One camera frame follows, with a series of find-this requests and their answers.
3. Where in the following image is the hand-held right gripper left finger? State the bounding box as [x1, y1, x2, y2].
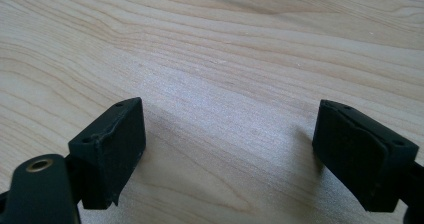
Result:
[67, 96, 148, 211]

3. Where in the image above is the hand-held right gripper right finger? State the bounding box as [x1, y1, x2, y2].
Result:
[311, 98, 421, 214]

